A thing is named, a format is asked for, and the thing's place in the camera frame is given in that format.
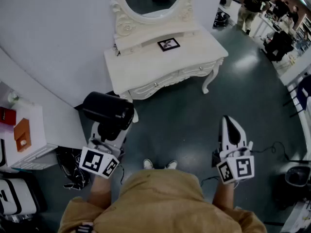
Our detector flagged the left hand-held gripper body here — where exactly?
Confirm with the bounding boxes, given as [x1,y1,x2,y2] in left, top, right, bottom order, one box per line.
[79,136,126,179]

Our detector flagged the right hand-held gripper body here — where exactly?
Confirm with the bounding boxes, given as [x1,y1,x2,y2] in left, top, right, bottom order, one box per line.
[212,141,255,185]

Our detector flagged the black hair dryer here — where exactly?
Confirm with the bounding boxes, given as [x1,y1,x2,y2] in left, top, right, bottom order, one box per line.
[82,91,136,143]

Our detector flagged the white vanity dressing table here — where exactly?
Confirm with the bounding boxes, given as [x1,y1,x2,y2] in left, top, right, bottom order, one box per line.
[104,0,229,124]

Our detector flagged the person's right forearm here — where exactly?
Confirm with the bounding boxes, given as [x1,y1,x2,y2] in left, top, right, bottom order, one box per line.
[212,180,236,210]

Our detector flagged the person's left forearm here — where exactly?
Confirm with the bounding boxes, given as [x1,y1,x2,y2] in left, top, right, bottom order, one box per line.
[86,170,113,210]

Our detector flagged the black round pot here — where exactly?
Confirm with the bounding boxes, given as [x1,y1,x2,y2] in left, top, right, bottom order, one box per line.
[284,166,311,187]

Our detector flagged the white side table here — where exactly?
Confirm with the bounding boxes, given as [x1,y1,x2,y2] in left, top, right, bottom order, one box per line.
[0,81,59,171]

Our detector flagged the orange box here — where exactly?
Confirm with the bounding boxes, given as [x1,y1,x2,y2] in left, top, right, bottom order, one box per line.
[13,117,33,153]

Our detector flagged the person's tan shirt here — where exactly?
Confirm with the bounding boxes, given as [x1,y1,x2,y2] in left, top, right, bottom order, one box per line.
[57,168,268,233]

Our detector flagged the blue chair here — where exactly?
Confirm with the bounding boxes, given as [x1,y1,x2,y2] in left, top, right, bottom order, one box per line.
[282,74,311,118]

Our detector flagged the large white case black trim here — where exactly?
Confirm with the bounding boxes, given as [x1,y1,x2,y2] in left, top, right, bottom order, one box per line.
[0,178,37,215]

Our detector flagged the small white flower vase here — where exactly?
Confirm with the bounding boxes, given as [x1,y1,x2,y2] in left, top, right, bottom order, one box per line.
[7,91,20,104]

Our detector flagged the red box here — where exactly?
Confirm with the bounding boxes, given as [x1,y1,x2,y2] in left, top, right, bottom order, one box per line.
[0,106,17,126]

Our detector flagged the small white case black trim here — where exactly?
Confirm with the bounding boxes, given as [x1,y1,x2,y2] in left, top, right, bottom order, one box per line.
[0,138,7,167]

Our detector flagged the black office chair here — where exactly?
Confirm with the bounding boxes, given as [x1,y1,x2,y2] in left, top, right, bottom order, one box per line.
[263,30,295,63]

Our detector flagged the black bag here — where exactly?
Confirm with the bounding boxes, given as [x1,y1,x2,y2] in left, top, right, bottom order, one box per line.
[212,11,229,29]

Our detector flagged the tangle of black cables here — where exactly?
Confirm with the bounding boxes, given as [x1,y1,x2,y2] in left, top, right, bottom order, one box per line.
[56,148,91,191]

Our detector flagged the black floor cable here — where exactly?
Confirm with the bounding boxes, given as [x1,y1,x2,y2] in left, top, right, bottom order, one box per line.
[200,141,293,187]

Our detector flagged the grey chest strap buckle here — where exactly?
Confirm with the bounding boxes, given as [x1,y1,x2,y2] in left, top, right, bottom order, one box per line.
[78,222,95,233]

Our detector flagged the small black picture frame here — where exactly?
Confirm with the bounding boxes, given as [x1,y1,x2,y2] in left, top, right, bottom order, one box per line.
[157,37,181,52]

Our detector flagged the oval mirror white carved frame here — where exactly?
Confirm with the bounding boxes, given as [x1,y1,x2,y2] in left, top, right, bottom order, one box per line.
[110,0,198,38]

